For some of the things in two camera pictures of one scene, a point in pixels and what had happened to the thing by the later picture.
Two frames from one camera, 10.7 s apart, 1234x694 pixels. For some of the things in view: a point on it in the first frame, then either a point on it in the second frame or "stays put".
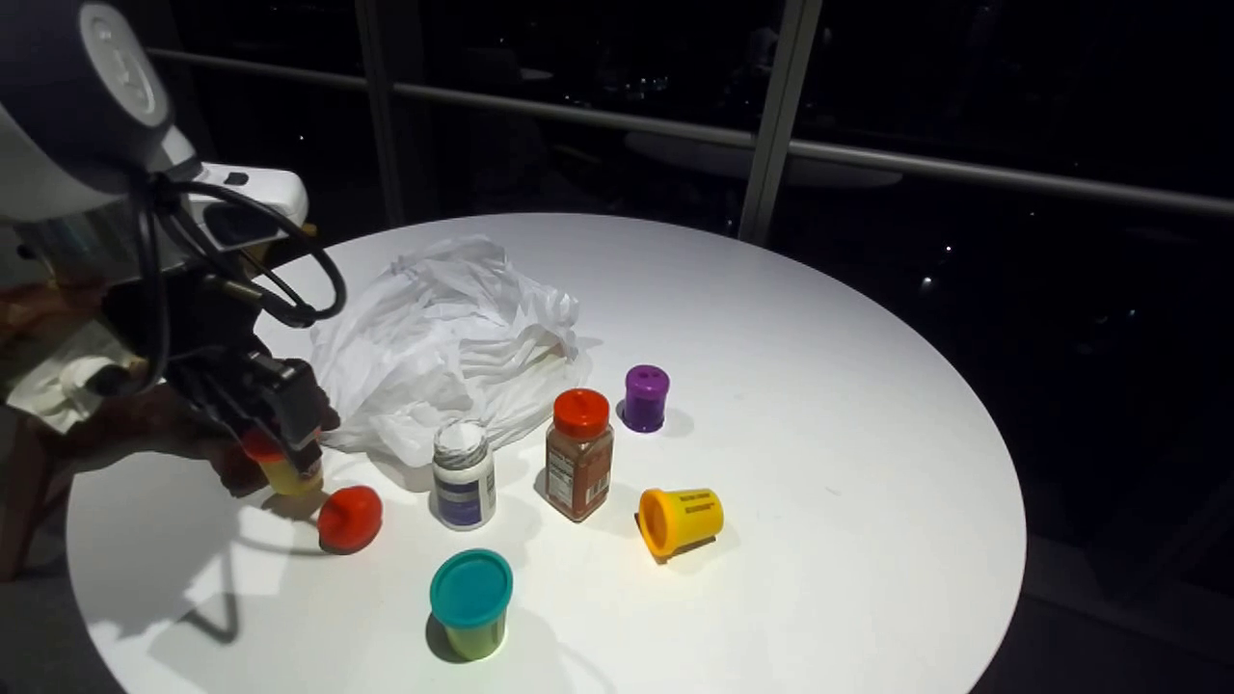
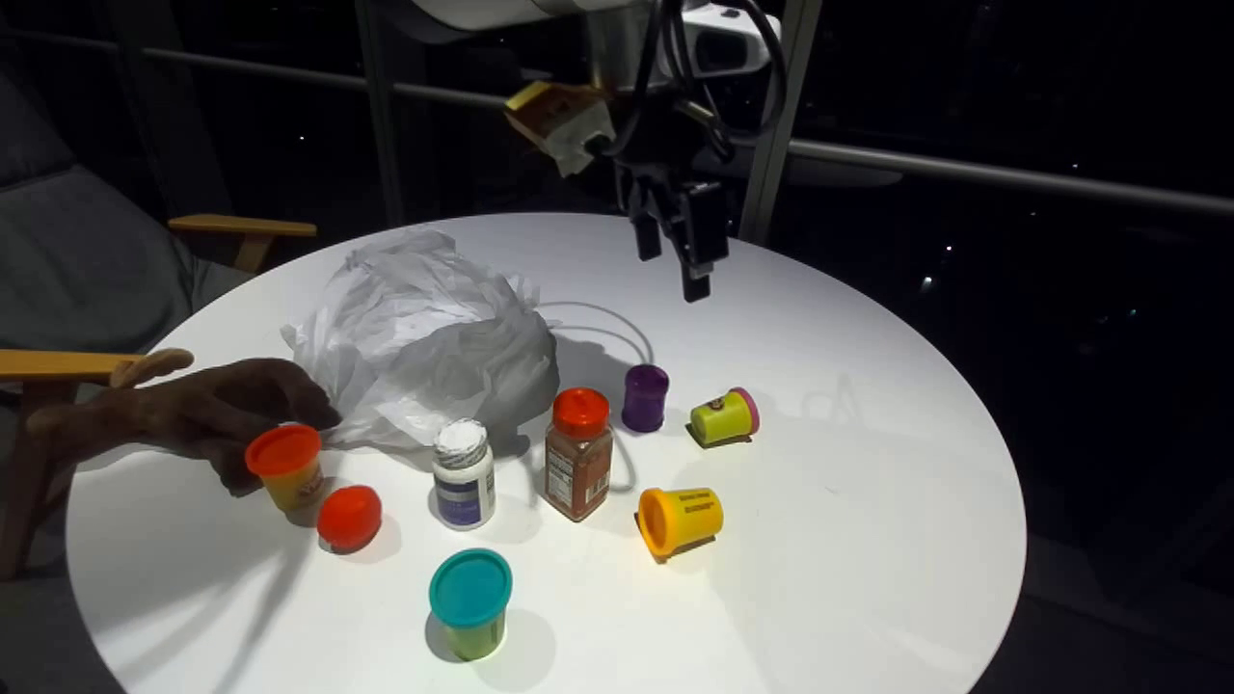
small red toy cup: x=348 y=520 stays put
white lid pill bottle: x=463 y=487 stays put
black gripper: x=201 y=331 to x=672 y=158
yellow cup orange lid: x=681 y=520 stays put
